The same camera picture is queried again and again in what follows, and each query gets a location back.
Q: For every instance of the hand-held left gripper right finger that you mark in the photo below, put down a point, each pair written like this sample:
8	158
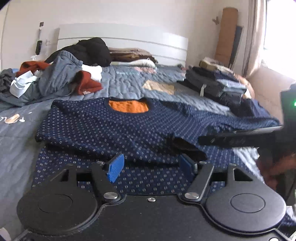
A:
186	165

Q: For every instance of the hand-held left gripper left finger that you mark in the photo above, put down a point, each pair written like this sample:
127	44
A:
115	168

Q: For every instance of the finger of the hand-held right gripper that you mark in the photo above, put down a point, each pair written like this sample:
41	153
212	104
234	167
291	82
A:
231	139

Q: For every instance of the navy patterned sweater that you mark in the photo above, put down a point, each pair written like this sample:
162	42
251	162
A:
104	129

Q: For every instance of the stack of folded clothes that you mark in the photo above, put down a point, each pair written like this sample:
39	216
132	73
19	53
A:
208	83

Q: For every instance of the person's right hand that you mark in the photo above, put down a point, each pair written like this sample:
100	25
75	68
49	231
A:
272	171

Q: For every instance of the bright window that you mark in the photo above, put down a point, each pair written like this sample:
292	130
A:
282	34

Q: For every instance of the beige curtain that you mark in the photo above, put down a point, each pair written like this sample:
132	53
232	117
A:
254	34

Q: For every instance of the dark flat board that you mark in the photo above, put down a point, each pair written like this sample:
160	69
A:
237	41

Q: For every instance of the white garment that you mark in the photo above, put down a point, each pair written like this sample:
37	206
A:
93	70

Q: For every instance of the bed with grey quilt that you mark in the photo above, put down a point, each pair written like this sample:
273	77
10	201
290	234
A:
18	143

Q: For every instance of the brown cardboard sheet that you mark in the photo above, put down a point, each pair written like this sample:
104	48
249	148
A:
226	34

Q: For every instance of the white folded blanket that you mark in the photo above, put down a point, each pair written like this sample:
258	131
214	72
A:
138	63

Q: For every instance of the brown folded blanket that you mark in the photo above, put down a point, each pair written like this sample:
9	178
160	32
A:
129	54

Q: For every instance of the black jacket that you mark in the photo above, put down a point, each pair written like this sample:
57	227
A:
94	51

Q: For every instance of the light blue shirt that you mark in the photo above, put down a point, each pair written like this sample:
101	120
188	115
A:
20	85

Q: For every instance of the white headboard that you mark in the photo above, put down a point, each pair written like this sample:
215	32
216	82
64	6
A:
138	34

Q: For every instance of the white spray bottle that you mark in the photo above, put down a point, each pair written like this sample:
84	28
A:
34	58

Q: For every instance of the dark grey garment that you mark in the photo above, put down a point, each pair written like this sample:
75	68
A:
5	81

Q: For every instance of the black hairbrush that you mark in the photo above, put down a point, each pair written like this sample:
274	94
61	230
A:
39	47

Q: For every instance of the butterfly wall decoration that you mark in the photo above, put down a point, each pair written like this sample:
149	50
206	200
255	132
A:
216	20

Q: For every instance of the white wall socket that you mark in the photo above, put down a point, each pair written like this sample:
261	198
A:
49	42

